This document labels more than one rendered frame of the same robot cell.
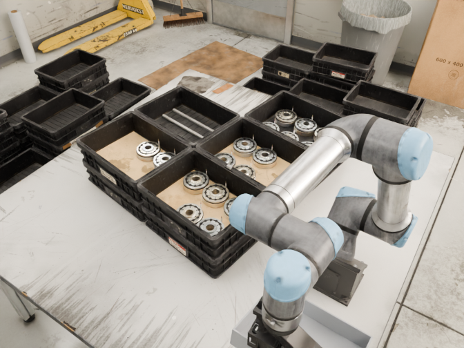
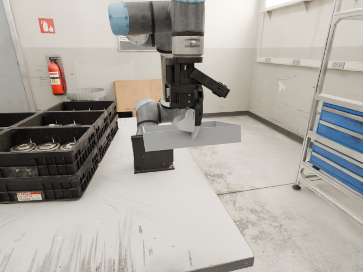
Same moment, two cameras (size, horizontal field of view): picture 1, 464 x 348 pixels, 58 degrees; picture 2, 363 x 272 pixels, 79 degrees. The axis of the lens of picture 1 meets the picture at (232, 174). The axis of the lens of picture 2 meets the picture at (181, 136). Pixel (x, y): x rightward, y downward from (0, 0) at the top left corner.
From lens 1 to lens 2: 0.78 m
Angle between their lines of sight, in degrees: 44
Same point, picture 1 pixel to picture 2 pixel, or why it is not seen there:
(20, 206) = not seen: outside the picture
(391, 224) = not seen: hidden behind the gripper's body
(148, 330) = (37, 261)
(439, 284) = not seen: hidden behind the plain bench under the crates
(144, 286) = (8, 238)
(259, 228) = (141, 7)
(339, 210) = (143, 113)
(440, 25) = (120, 94)
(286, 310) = (201, 17)
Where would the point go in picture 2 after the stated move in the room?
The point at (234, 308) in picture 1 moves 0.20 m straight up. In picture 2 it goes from (108, 204) to (102, 160)
